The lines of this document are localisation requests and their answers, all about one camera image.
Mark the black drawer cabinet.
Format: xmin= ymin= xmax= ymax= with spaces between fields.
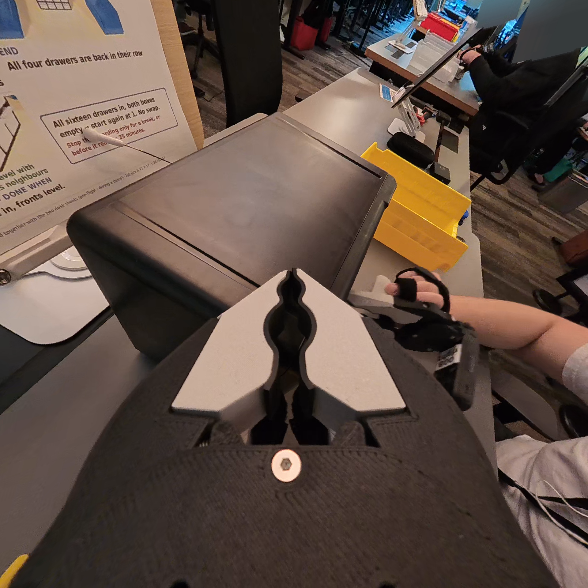
xmin=66 ymin=111 xmax=398 ymax=364

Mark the black tablet screen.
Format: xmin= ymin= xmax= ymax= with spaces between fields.
xmin=391 ymin=27 xmax=498 ymax=109

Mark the black strap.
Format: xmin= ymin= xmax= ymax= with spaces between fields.
xmin=498 ymin=469 xmax=588 ymax=536

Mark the printed instruction poster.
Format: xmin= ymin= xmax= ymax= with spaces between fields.
xmin=0 ymin=0 xmax=198 ymax=246

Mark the grey waste bin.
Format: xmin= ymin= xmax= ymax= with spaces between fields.
xmin=537 ymin=171 xmax=588 ymax=215

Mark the black zip case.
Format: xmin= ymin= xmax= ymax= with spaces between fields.
xmin=387 ymin=132 xmax=435 ymax=169

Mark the brown bag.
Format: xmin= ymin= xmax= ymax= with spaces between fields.
xmin=563 ymin=229 xmax=588 ymax=267

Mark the person's right forearm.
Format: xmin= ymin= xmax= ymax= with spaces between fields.
xmin=448 ymin=294 xmax=588 ymax=369

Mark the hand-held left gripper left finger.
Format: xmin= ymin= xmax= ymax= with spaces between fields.
xmin=171 ymin=270 xmax=295 ymax=423

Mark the white round stand base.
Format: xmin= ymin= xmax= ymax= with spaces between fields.
xmin=0 ymin=220 xmax=93 ymax=282

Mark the person's right hand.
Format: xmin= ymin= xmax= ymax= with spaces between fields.
xmin=385 ymin=271 xmax=454 ymax=319

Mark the yellow plastic bin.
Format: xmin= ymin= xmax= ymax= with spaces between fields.
xmin=360 ymin=142 xmax=472 ymax=273

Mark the white desk mat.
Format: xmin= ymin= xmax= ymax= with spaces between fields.
xmin=0 ymin=271 xmax=112 ymax=346

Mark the person's white clothing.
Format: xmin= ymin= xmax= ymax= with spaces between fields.
xmin=495 ymin=344 xmax=588 ymax=588

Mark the white tablet stand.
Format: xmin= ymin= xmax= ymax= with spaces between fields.
xmin=388 ymin=98 xmax=429 ymax=141

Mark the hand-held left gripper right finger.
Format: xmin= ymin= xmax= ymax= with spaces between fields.
xmin=295 ymin=269 xmax=407 ymax=430

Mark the red storage bin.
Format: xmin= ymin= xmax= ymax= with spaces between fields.
xmin=289 ymin=15 xmax=332 ymax=51

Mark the black pillar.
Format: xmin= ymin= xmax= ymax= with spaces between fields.
xmin=213 ymin=0 xmax=284 ymax=129

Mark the background work desk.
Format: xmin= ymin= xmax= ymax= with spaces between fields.
xmin=365 ymin=18 xmax=481 ymax=116

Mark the thin white cable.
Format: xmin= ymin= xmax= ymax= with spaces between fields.
xmin=533 ymin=479 xmax=588 ymax=522

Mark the cardboard backing board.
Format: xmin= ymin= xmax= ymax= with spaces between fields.
xmin=151 ymin=0 xmax=205 ymax=150

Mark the white-tipped thin black rod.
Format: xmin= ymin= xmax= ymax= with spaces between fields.
xmin=83 ymin=129 xmax=173 ymax=163

